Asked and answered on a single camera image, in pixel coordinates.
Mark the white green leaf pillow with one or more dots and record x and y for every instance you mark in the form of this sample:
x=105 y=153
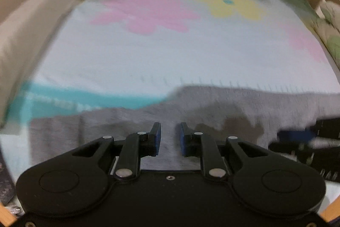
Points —
x=329 y=38

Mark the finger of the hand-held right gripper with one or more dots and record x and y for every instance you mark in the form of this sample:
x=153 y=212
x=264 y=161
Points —
x=287 y=150
x=294 y=135

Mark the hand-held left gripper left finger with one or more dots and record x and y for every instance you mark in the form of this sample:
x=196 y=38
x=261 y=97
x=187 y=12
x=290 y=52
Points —
x=157 y=139

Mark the floral bed sheet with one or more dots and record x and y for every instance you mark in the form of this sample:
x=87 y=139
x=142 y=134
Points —
x=172 y=51

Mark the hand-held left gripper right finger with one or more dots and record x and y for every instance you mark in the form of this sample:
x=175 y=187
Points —
x=183 y=140

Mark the grey towel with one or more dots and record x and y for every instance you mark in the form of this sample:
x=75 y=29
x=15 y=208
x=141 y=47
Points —
x=239 y=110

